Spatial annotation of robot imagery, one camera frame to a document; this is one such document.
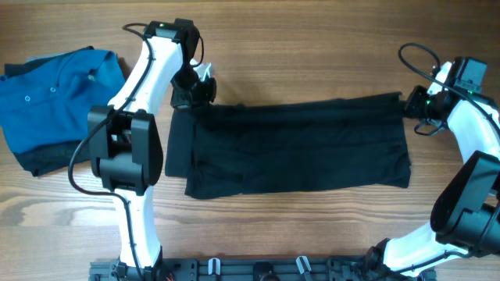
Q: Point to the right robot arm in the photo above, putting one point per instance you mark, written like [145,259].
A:
[461,225]

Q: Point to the dark grey folded shirt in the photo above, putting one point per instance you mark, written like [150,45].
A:
[46,158]

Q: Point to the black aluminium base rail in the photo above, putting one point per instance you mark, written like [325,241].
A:
[335,268]

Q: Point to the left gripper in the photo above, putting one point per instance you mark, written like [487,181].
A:
[204,98]

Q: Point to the black polo shirt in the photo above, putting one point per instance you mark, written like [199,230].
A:
[225,150]

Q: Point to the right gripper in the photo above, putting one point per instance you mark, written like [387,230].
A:
[411,105]

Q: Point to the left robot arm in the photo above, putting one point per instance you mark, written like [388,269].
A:
[125,148]

